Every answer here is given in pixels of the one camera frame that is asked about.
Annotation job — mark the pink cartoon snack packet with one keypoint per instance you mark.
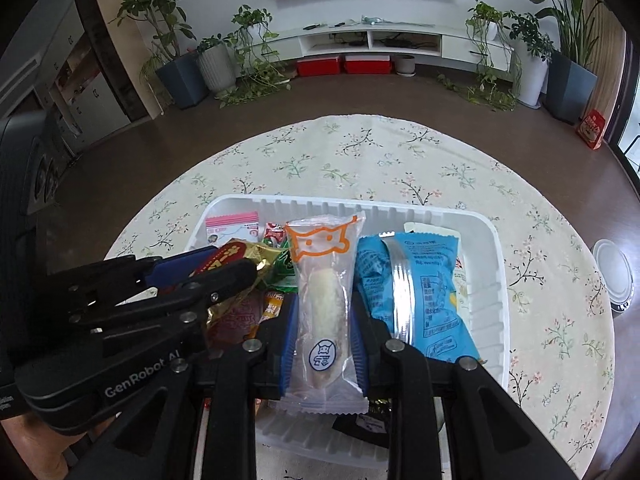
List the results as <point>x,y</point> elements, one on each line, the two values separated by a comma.
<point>232,227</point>

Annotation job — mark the red storage box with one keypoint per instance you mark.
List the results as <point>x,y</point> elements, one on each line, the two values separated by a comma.
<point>367,64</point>
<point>319,66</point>

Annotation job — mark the small white flower pot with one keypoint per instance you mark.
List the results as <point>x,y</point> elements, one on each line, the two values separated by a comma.
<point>405,66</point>

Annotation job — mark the orange striped snack packet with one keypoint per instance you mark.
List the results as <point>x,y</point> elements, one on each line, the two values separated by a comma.
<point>274,307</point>

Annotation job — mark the large plant in grey planter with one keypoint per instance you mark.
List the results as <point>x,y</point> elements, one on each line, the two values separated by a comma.
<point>570,90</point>

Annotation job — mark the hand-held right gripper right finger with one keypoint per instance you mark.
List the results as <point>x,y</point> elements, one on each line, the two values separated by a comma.
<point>358,355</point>

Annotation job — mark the black device in cabinet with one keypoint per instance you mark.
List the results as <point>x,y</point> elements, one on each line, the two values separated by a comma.
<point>397,41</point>

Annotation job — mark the white robot vacuum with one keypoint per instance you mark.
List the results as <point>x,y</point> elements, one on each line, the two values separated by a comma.
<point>614,277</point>

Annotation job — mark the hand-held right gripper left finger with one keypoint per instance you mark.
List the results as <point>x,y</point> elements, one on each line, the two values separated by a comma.
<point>286,355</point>

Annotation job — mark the red snack bag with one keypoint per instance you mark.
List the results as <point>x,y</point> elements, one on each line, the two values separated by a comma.
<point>591,130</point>

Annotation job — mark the black snack packet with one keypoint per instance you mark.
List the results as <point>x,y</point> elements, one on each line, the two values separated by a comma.
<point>360,427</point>

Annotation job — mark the white television cabinet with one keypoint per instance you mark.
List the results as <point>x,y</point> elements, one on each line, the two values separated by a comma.
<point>455,42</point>

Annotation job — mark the blue snack packet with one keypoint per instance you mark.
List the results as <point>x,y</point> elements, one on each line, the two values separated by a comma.
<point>435,300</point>

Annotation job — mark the glass balcony door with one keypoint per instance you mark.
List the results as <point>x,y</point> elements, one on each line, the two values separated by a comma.
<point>631,125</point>

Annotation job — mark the trailing vine plant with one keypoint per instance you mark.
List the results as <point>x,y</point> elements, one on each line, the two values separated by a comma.
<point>252,17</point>
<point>482,15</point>

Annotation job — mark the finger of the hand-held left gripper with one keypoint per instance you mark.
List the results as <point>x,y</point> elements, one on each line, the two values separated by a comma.
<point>225,280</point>
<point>180,265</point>

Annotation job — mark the long white snack packet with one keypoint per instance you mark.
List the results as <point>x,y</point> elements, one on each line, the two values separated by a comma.
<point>462,280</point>

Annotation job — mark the small red snack packet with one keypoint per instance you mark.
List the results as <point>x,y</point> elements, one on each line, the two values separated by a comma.
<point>274,235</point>

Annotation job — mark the plant in grey ribbed pot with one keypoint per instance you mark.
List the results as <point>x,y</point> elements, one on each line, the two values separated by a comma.
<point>216,70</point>

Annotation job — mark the red gold snack packet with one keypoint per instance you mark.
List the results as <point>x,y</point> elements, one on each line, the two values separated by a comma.
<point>235,320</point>

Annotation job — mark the white plastic tray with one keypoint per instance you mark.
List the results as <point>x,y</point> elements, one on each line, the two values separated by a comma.
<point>487,270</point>

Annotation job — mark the grey kitchen cabinet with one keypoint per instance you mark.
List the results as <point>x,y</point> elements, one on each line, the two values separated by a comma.
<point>95,100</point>

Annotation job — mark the plant in white pot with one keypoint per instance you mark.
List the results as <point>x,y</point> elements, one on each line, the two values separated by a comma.
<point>531,80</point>

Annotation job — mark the person's left hand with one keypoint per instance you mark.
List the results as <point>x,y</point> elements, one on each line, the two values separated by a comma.
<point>35,450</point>

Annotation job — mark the tall plant in blue planter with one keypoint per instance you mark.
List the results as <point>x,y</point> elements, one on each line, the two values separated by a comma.
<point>182,82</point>

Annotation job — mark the clear orange-print bread packet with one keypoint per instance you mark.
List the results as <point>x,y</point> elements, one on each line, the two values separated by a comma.
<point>322,285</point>

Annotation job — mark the green snack packet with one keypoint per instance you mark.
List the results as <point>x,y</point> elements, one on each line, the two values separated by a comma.
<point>286,272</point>

